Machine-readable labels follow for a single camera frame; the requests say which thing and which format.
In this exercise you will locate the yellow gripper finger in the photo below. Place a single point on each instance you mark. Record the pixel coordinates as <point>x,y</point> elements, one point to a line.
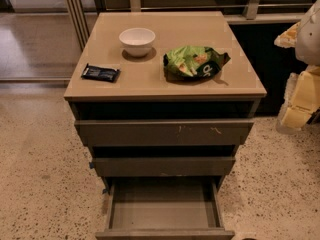
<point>301,98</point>
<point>288,38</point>

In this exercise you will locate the green rice chip bag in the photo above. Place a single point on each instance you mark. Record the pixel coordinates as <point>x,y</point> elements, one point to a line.
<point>194,61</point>

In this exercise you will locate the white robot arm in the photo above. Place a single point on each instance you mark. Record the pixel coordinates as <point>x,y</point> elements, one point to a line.
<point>307,48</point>

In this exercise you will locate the beige drawer cabinet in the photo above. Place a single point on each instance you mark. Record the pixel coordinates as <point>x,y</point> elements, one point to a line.
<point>145,91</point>

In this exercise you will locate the bottom grey open drawer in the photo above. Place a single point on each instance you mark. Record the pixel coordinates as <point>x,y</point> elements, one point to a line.
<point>166,208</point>

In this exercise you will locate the middle grey drawer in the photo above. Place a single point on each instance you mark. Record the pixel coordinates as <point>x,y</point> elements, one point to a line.
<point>162,166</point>

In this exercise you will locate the top grey drawer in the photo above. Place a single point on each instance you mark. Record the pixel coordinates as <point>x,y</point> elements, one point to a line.
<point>189,132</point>

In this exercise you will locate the white ceramic bowl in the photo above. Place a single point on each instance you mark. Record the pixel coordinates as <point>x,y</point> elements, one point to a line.
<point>137,42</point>

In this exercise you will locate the black snack packet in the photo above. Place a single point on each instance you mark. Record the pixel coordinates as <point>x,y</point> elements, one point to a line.
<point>92,72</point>

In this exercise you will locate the metal railing frame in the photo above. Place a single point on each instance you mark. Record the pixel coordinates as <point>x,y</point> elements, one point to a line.
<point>248,18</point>

